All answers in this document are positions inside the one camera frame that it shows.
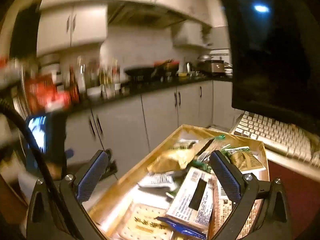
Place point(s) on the white lower kitchen cabinets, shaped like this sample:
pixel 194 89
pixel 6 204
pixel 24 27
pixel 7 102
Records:
pixel 162 110

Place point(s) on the black computer monitor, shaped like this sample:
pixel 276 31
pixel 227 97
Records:
pixel 270 55

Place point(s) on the yellow snack bag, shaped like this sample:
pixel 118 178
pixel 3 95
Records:
pixel 172 158

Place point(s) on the black wok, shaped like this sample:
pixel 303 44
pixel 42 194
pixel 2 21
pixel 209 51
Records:
pixel 138 71

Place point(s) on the gold cardboard box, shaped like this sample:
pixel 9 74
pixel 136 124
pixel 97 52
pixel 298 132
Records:
pixel 130 175

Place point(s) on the white upper kitchen cabinets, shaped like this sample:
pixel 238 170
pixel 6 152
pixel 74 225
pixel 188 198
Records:
pixel 85 25

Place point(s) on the yellow label cracker packet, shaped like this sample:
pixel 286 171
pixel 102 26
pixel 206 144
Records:
pixel 142 220

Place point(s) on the white kitchen cabinets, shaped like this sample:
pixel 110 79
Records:
pixel 85 25
pixel 162 110

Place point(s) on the row of condiment bottles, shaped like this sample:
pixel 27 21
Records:
pixel 105 77

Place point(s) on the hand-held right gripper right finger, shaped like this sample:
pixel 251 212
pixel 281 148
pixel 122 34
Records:
pixel 225 177

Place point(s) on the rice cracker seaweed packet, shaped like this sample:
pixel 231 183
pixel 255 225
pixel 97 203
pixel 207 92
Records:
pixel 243 158

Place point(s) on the small white wall cabinet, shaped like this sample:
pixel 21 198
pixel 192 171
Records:
pixel 187 35

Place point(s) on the black kitchen countertop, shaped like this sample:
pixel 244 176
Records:
pixel 150 87

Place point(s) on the tan snack packet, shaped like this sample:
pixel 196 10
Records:
pixel 202 152

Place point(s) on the red label cracker packet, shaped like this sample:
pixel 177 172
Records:
pixel 225 215

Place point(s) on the range hood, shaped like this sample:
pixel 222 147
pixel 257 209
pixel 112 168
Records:
pixel 140 15

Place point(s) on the green round-cookie packet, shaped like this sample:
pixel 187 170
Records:
pixel 185 205

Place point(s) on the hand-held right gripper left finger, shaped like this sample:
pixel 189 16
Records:
pixel 92 180

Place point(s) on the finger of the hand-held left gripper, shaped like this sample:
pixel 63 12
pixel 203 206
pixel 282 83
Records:
pixel 112 166

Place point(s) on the red printed packet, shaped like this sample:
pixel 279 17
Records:
pixel 45 92

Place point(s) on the silver electric cooker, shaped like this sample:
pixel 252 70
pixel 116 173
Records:
pixel 215 67

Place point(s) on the dark red desk mat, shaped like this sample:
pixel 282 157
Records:
pixel 292 192

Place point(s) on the white keyboard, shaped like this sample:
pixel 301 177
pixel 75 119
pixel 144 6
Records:
pixel 275 132

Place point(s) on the white grey snack packet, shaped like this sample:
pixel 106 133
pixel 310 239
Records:
pixel 157 180

